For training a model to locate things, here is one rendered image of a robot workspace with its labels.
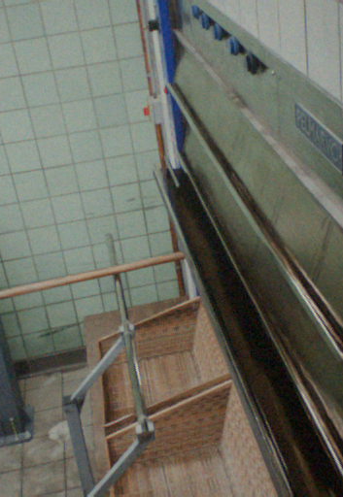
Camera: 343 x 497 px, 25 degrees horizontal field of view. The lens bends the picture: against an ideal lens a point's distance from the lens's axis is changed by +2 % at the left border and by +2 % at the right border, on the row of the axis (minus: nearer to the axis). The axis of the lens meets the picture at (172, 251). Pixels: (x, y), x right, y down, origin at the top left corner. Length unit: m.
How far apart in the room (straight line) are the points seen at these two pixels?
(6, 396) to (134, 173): 1.26
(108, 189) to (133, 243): 0.34
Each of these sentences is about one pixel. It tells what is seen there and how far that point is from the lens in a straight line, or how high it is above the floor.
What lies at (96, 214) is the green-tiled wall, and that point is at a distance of 3.96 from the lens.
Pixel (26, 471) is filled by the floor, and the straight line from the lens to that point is 3.81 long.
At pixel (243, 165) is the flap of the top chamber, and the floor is 1.77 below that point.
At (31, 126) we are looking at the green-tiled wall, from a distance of 3.80.
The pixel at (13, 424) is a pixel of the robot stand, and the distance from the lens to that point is 3.93.
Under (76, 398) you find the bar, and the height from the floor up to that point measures 0.96.
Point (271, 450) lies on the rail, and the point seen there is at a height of 1.44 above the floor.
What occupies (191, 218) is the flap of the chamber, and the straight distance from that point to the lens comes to 2.48.
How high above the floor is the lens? 2.45
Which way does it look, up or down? 27 degrees down
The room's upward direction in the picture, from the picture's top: 9 degrees counter-clockwise
